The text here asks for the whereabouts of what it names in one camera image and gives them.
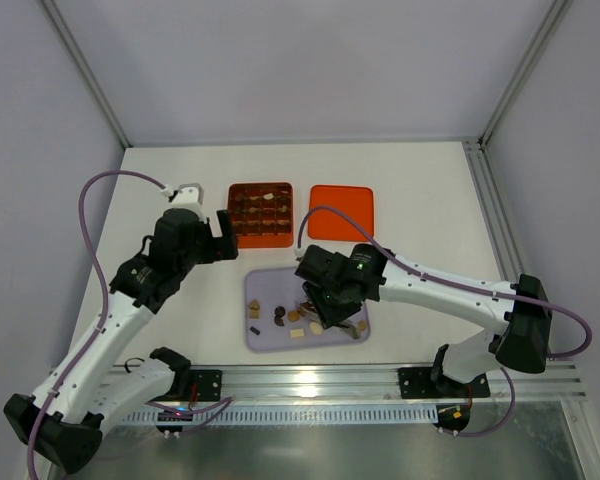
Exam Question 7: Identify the metal serving tongs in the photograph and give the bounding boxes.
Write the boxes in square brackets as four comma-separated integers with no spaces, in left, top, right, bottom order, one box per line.
[293,298,365,341]

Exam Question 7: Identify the orange tin lid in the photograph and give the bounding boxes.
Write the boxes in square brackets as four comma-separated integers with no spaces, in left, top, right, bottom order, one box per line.
[308,185,375,243]

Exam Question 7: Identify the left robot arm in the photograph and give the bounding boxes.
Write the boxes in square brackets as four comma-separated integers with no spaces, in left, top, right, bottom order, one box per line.
[4,208,238,474]

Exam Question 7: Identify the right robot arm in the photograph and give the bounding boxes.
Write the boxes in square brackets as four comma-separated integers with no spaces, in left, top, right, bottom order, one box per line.
[295,244,552,397]

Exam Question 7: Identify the white swirl chocolate lower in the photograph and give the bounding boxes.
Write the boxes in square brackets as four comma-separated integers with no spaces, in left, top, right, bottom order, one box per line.
[309,322,323,335]

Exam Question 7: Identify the orange chocolate tin box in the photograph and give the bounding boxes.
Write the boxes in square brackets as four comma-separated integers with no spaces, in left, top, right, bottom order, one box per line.
[227,182,294,249]

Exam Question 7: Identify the tan ridged square chocolate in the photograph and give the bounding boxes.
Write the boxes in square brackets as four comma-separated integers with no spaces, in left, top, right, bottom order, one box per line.
[288,310,300,322]

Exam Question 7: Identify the white rectangular chocolate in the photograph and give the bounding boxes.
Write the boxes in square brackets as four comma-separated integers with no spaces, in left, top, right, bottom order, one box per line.
[290,328,305,338]

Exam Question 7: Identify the dark round foil chocolate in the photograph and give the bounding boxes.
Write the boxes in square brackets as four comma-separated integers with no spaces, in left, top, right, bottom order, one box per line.
[274,306,286,318]

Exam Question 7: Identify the lavender plastic tray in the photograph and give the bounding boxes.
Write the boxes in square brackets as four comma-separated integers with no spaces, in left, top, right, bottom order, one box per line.
[244,267,371,353]

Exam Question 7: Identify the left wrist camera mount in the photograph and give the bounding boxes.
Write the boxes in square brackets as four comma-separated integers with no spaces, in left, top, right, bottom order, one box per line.
[160,183,206,220]

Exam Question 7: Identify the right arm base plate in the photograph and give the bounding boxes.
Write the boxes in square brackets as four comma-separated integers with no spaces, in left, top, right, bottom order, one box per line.
[397,367,491,400]

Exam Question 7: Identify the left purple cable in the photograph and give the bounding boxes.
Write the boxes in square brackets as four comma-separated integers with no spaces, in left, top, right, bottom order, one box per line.
[26,170,234,480]

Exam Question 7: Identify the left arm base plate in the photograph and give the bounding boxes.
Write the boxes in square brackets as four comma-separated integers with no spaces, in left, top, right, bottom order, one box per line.
[176,369,223,403]

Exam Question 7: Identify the slotted cable duct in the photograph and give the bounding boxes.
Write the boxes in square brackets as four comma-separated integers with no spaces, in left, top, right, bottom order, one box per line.
[120,402,438,428]

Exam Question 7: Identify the right side aluminium rail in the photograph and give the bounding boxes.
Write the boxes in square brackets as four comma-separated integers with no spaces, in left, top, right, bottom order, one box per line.
[462,140,554,360]

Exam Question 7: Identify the aluminium frame rail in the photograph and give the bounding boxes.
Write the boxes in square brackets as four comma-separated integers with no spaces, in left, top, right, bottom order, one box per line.
[104,360,588,402]

